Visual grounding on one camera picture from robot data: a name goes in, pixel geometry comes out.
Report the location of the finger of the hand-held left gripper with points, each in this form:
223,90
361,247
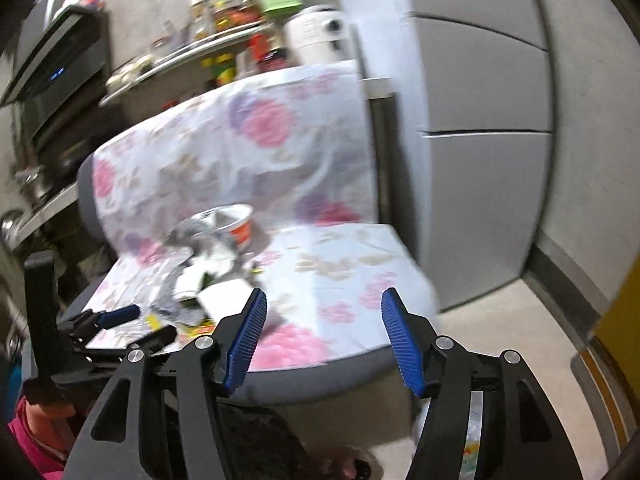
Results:
157,336
120,314

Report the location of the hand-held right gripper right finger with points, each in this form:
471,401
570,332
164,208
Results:
402,345

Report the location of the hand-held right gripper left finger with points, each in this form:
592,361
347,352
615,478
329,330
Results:
245,342

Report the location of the white bowl with orange band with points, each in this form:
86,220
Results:
242,232

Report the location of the person's left forearm pink sleeve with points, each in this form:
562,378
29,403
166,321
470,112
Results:
35,440

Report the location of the crumpled clear plastic wrapper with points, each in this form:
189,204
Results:
170,305

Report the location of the small white packet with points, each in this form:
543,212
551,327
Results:
189,284

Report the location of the metal pot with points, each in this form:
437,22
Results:
11,227

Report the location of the grey chair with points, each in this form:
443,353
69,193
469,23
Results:
85,200

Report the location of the metal kettle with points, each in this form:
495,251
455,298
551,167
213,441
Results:
31,182

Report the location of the grey refrigerator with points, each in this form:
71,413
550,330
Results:
475,185

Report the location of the yellow cabinet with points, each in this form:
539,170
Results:
617,360

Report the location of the garlic bulbs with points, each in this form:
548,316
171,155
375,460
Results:
127,71

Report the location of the yellow green bottle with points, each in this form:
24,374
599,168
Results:
220,71

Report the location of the black range hood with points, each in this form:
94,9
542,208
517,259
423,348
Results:
55,55

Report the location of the red packet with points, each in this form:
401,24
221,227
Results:
260,45

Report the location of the clear oil bottle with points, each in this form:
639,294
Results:
201,22

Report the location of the white rice cooker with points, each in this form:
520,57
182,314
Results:
312,35

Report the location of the dark sauce bottle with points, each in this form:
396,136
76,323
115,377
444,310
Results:
246,2

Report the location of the metal wall shelf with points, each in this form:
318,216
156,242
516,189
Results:
190,52

